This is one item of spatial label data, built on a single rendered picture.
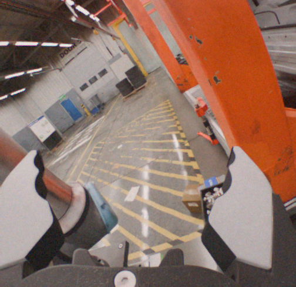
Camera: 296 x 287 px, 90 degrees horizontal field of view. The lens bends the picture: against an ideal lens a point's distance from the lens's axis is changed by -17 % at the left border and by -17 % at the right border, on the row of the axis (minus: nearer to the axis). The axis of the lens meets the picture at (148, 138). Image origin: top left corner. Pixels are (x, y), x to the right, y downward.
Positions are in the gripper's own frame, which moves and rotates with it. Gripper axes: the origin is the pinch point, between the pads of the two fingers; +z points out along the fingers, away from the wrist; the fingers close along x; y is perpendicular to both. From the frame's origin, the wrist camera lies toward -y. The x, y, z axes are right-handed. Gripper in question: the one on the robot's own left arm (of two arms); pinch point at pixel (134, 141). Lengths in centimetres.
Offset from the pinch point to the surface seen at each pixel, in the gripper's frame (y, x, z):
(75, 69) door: 156, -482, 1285
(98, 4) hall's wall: -276, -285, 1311
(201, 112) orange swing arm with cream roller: 55, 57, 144
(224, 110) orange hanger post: 8.0, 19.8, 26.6
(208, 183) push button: 60, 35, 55
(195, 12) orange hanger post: -12.7, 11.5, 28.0
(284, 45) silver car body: -11, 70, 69
